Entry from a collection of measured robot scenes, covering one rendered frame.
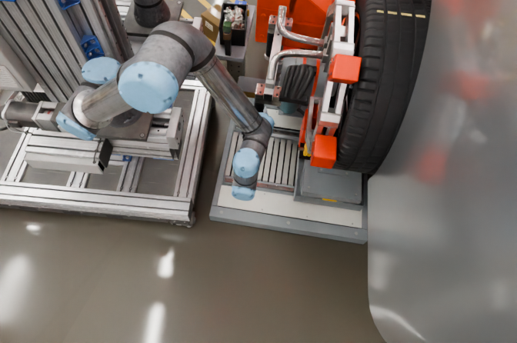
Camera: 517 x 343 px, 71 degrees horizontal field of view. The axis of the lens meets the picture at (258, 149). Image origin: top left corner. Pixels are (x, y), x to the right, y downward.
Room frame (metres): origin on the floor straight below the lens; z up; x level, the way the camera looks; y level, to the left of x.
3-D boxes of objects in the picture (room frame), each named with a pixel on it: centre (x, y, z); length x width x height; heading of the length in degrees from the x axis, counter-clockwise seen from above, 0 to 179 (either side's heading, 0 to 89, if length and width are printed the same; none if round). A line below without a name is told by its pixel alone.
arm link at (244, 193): (0.47, 0.03, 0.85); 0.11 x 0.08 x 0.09; 176
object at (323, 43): (1.03, -0.12, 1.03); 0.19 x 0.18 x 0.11; 86
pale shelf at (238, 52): (1.58, 0.20, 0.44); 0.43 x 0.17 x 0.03; 176
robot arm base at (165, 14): (1.21, 0.50, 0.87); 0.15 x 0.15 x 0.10
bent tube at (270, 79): (0.83, -0.10, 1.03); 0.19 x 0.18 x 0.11; 86
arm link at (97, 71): (0.71, 0.50, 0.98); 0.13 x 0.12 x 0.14; 167
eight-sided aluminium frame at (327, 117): (0.92, -0.23, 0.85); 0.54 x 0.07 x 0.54; 176
